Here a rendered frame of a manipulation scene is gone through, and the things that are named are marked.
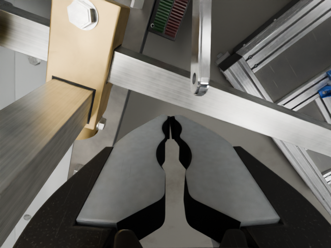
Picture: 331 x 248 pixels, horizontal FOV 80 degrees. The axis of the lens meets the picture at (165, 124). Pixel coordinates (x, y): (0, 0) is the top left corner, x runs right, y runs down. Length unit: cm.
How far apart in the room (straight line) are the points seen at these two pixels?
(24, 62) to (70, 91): 34
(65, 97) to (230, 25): 98
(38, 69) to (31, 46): 29
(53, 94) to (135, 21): 20
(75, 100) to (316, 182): 138
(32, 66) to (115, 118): 21
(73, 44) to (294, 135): 24
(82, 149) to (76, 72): 28
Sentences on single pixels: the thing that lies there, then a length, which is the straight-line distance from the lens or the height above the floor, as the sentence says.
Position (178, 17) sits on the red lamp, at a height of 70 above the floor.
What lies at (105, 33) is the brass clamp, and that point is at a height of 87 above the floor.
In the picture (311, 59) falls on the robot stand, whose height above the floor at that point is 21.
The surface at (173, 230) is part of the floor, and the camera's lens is 193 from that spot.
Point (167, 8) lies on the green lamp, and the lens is 34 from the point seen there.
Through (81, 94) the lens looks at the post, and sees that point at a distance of 18.
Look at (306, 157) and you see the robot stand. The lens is 128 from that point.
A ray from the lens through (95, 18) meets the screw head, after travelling 18.
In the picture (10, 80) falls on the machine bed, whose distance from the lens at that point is 53.
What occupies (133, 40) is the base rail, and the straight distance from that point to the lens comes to 34.
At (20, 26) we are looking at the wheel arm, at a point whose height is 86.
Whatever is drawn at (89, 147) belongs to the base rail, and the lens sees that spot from 45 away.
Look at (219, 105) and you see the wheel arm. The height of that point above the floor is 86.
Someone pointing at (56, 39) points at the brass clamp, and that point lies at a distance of 19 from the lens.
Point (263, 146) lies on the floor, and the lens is 143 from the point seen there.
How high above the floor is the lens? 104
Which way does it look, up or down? 61 degrees down
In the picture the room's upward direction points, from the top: 179 degrees clockwise
